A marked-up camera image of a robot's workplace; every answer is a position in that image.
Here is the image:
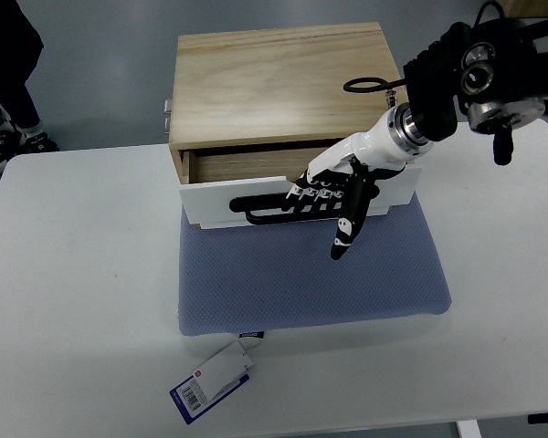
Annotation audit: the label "person in dark clothes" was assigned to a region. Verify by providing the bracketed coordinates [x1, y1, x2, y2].
[0, 0, 45, 131]

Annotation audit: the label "white clips behind cabinet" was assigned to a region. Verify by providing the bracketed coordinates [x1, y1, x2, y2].
[163, 99, 172, 135]

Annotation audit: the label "white blue product tag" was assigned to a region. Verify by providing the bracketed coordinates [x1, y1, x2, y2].
[170, 340, 254, 425]

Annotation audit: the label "blue mesh cushion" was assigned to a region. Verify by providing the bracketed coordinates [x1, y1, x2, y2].
[177, 199, 451, 336]

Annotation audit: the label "black white sneaker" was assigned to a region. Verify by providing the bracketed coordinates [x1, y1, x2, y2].
[16, 132, 59, 155]
[0, 120, 22, 174]

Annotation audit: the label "cardboard box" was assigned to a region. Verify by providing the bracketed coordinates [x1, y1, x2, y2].
[498, 0, 548, 18]

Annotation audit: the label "white table leg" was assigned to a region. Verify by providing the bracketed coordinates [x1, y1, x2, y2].
[456, 420, 482, 438]

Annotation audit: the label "black drawer handle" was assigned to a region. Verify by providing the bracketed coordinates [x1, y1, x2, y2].
[228, 193, 341, 225]

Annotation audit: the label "black table control panel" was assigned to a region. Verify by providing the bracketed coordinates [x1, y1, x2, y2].
[527, 412, 548, 424]

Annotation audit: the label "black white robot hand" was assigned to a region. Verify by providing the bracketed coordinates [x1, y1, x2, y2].
[282, 103, 432, 260]

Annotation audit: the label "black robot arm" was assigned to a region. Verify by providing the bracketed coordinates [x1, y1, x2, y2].
[404, 17, 548, 165]

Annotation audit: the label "wooden drawer cabinet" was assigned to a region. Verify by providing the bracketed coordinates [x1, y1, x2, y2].
[169, 23, 400, 183]

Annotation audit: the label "white drawer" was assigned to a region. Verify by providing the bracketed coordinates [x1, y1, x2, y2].
[196, 205, 395, 230]
[177, 140, 422, 225]

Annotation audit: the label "black cable loop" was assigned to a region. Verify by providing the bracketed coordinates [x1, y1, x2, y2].
[342, 76, 410, 96]

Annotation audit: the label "left black white sneaker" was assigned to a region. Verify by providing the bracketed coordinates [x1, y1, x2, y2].
[16, 132, 59, 155]

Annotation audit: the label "right black white sneaker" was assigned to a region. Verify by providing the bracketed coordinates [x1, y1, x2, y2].
[0, 120, 22, 174]

